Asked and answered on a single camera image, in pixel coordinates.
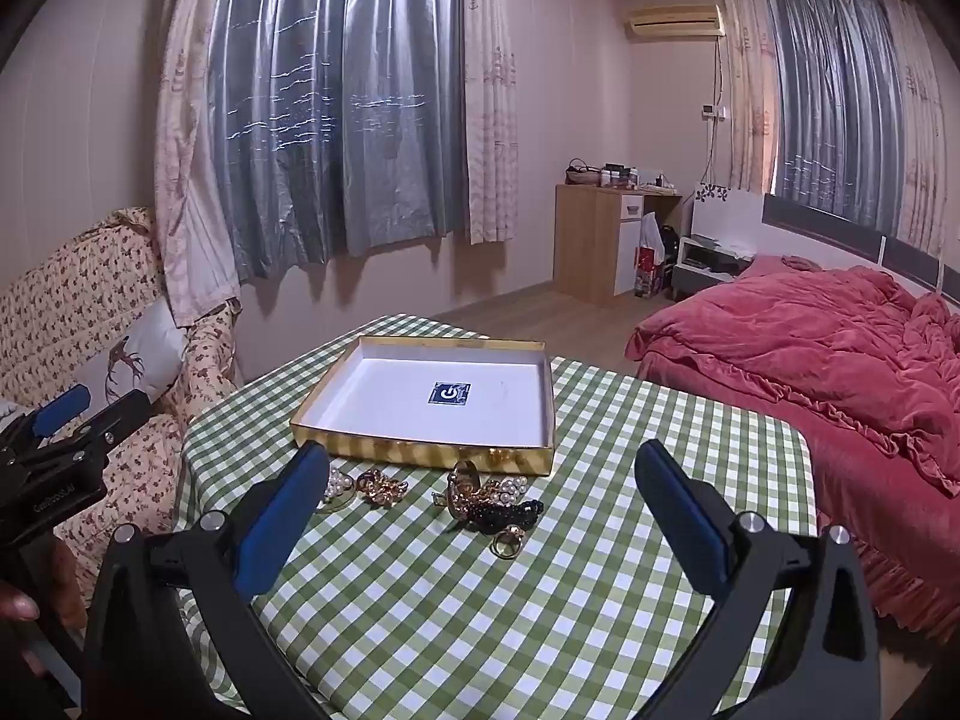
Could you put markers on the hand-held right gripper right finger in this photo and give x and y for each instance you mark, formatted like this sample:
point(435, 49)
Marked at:
point(686, 517)

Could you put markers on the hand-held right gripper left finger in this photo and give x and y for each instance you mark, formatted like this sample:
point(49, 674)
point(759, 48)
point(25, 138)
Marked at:
point(281, 517)

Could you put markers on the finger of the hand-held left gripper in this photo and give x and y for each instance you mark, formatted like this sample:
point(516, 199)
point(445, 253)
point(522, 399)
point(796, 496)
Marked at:
point(61, 403)
point(116, 411)

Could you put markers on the gold flower brooch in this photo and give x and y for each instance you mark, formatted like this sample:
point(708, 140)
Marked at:
point(379, 487)

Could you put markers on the gold cardboard box tray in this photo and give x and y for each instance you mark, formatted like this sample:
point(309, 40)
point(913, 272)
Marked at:
point(420, 420)

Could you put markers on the gold bangle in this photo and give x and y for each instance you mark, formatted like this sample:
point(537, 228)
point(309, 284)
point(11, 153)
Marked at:
point(465, 474)

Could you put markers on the gold pearl cluster brooch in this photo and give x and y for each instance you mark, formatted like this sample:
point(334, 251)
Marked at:
point(491, 495)

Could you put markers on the person's left hand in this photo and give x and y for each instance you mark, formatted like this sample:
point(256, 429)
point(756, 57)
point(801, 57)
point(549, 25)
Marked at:
point(67, 585)

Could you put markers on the white deer print cushion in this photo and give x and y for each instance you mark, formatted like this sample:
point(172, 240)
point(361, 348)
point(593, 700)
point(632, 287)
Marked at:
point(139, 360)

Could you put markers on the floral covered sofa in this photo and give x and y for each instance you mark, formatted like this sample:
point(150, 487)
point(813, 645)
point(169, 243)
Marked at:
point(45, 300)

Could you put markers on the red bed blanket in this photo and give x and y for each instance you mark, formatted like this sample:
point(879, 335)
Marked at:
point(862, 510)

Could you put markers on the green checkered tablecloth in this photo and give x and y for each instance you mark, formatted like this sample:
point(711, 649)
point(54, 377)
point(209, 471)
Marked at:
point(465, 615)

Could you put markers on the red ruffled blanket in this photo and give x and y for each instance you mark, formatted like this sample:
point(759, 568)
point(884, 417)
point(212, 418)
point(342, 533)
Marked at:
point(810, 337)

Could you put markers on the beige patterned curtain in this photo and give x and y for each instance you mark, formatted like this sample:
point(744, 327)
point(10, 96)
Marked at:
point(491, 127)
point(919, 135)
point(746, 90)
point(184, 187)

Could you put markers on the white grey nightstand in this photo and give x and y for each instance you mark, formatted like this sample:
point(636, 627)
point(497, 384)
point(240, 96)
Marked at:
point(694, 281)

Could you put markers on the red paper bag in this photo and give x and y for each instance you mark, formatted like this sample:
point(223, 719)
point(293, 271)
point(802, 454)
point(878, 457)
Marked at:
point(645, 274)

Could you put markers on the black bag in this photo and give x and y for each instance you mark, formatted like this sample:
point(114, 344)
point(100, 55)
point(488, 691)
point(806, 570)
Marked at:
point(670, 247)

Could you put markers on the white plastic bag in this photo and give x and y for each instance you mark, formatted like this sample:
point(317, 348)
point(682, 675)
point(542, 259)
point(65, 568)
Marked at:
point(649, 232)

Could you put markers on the wooden cabinet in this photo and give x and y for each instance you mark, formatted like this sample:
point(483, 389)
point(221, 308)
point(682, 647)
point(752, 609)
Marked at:
point(585, 240)

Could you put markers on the white grey bed headboard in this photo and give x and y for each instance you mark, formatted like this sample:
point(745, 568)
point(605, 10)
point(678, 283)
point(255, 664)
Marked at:
point(825, 229)

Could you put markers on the group of small bottles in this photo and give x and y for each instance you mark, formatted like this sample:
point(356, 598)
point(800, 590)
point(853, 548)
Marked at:
point(619, 176)

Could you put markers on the dark woven basket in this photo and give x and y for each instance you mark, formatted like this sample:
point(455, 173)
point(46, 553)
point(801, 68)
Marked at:
point(581, 176)

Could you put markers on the blue-grey shiny curtain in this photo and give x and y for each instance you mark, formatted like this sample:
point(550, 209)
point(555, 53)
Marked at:
point(832, 105)
point(330, 105)

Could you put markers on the wall socket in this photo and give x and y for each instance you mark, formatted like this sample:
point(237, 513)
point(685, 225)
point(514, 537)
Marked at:
point(714, 113)

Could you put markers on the wall air conditioner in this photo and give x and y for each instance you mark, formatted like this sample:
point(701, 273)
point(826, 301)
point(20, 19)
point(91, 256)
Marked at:
point(675, 21)

